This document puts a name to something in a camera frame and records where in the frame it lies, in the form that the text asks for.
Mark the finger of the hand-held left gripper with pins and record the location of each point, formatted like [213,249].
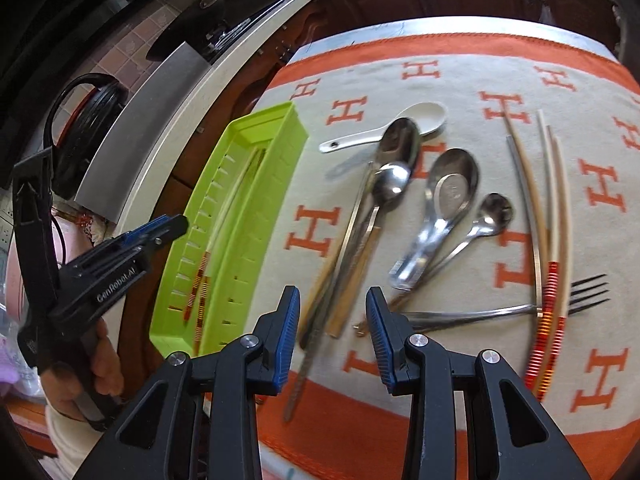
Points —
[152,251]
[155,229]

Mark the orange and beige printed blanket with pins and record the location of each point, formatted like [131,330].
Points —
[380,85]

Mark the black cooktop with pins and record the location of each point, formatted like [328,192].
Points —
[240,25]

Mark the person's left hand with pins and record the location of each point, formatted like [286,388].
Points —
[110,360]

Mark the metal chopstick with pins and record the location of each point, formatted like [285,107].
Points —
[295,390]
[531,230]

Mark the pink rice cooker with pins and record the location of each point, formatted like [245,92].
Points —
[75,247]

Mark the black wok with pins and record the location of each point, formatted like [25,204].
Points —
[175,35]

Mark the purple cloth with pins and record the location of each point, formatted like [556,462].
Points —
[10,360]

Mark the metal fork with black tines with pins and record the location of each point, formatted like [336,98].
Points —
[475,316]

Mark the white kitchen counter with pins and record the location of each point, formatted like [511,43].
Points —
[215,110]

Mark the wooden chopstick with striped end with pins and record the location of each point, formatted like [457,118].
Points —
[565,230]
[530,195]
[202,320]
[551,200]

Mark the long metal spoon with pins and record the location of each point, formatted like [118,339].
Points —
[400,140]

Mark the small round metal spoon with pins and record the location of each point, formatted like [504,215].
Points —
[492,215]

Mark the white ceramic spoon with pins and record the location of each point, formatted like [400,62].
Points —
[425,117]

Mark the black range hood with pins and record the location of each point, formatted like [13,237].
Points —
[75,0]

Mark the black pressure cooker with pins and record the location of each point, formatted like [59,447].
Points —
[95,110]

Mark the green plastic utensil tray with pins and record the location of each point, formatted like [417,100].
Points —
[260,170]

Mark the wide metal soup spoon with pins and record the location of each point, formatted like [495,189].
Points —
[452,185]

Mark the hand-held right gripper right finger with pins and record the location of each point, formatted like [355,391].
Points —
[381,347]

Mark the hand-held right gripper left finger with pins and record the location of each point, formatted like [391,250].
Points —
[286,345]

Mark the steel splash guard panel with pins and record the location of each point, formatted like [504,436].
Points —
[150,125]

